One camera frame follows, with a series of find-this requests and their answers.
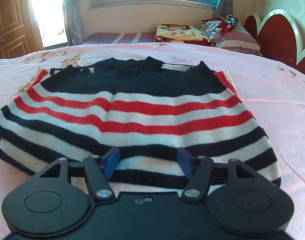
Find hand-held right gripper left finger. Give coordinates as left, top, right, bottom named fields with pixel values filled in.
left=31, top=147, right=120, bottom=202

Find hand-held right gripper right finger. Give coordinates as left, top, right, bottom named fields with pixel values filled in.
left=177, top=147, right=266, bottom=202

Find striped knit sweater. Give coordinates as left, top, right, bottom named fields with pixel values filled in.
left=0, top=56, right=282, bottom=188

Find pink floral bed sheet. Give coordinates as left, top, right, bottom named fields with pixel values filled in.
left=0, top=41, right=305, bottom=240

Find brown wooden door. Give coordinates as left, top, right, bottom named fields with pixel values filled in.
left=0, top=0, right=44, bottom=63

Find striped mattress cover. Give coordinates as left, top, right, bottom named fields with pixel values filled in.
left=82, top=32, right=155, bottom=46

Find folded yellow printed blanket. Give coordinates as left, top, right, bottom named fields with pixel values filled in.
left=153, top=23, right=217, bottom=47

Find striped pillow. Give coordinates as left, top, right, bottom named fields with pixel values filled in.
left=201, top=17, right=263, bottom=56

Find shiny ribbon bow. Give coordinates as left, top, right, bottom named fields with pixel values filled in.
left=221, top=14, right=240, bottom=28

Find red white-trimmed headboard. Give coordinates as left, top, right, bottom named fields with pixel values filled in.
left=244, top=9, right=305, bottom=81

